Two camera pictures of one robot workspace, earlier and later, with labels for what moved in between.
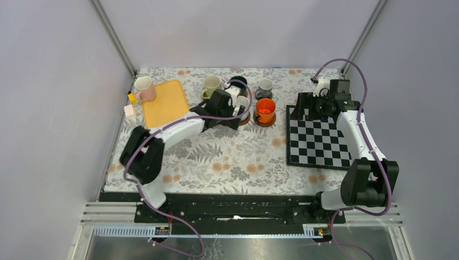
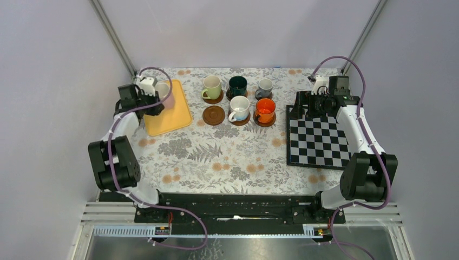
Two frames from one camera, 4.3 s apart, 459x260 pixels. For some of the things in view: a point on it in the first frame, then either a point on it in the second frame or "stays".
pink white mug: [146, 91] -> [162, 87]
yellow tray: [170, 102] stays
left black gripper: [231, 123] -> [156, 110]
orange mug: [264, 110] stays
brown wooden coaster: [241, 123] stays
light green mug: [211, 83] stays
